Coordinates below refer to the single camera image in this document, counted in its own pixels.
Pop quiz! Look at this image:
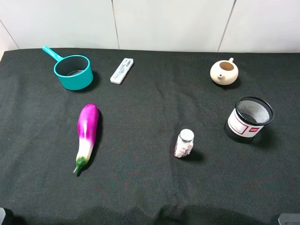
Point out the grey device bottom right corner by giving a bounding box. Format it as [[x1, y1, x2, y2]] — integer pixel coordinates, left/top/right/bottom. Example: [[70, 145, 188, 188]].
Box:
[[278, 213, 300, 225]]

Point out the purple toy eggplant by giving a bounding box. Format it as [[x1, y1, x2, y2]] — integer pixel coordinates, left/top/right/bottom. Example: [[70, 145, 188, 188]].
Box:
[[73, 104, 99, 174]]

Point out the grey device bottom left corner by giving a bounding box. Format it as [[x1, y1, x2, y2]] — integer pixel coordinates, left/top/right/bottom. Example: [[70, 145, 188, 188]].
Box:
[[0, 208, 6, 225]]

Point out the teal toy saucepan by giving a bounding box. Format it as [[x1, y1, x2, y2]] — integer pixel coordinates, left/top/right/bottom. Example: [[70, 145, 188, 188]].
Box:
[[42, 46, 93, 90]]

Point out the black mesh pen holder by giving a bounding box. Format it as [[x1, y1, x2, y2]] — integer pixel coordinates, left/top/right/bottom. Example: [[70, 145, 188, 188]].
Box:
[[224, 97, 274, 143]]

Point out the black table cloth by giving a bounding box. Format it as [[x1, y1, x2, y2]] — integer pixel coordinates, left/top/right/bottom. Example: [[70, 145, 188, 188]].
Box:
[[0, 48, 300, 225]]

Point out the cream ceramic teapot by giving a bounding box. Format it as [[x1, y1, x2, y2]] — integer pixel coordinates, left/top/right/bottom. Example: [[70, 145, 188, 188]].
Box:
[[210, 58, 239, 85]]

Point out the small jar of pink candy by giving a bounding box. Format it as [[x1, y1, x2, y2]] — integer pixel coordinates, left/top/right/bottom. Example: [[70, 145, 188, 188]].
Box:
[[174, 129, 194, 158]]

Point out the grey device corner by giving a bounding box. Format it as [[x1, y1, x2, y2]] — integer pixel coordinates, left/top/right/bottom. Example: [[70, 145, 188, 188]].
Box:
[[0, 208, 6, 225], [278, 213, 300, 225]]

